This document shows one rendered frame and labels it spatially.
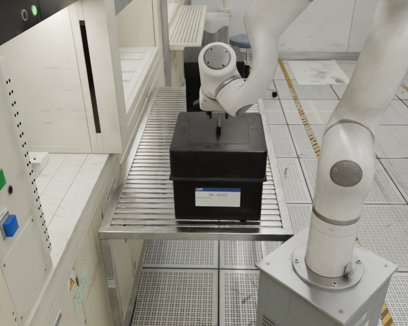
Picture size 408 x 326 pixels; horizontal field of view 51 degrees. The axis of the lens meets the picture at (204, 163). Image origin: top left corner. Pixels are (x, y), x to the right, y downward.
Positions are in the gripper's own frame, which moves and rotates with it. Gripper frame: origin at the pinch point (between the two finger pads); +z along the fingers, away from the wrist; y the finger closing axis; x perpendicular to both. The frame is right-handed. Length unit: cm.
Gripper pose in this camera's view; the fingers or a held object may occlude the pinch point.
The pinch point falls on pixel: (218, 111)
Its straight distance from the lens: 124.5
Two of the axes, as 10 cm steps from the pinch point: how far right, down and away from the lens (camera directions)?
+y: -10.0, -0.2, 0.5
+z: 0.4, 2.6, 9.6
